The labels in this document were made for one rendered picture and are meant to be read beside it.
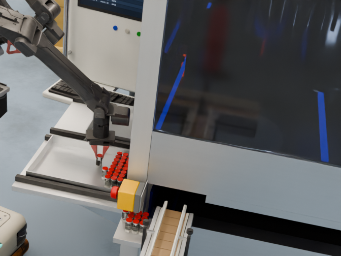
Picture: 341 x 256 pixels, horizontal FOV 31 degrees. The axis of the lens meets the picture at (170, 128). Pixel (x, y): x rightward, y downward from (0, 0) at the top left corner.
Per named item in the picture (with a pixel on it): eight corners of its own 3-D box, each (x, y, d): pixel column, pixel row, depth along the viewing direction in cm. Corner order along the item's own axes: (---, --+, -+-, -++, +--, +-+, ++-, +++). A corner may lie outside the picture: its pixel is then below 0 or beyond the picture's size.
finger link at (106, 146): (108, 163, 222) (109, 141, 217) (88, 162, 221) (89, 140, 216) (108, 153, 227) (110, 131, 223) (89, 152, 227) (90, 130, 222)
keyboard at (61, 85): (137, 102, 288) (138, 97, 287) (125, 114, 276) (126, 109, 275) (62, 80, 298) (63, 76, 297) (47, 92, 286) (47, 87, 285)
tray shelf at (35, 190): (181, 121, 266) (182, 117, 265) (147, 219, 206) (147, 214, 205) (75, 100, 271) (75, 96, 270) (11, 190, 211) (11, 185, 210)
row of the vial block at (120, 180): (134, 164, 229) (135, 154, 227) (121, 192, 213) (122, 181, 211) (128, 163, 229) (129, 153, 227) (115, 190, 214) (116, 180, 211)
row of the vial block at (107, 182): (122, 162, 229) (123, 152, 227) (109, 189, 214) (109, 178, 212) (116, 161, 230) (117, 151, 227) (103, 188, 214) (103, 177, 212)
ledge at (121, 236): (163, 226, 203) (164, 221, 202) (155, 251, 192) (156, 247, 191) (122, 217, 205) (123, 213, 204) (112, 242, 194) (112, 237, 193)
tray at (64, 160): (137, 159, 232) (138, 152, 231) (119, 199, 210) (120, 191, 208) (52, 141, 236) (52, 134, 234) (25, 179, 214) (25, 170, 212)
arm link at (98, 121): (95, 101, 216) (92, 109, 211) (114, 104, 216) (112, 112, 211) (94, 119, 219) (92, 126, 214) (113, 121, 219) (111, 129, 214)
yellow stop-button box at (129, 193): (143, 200, 198) (145, 182, 194) (138, 214, 192) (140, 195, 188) (121, 195, 199) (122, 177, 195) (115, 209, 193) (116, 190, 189)
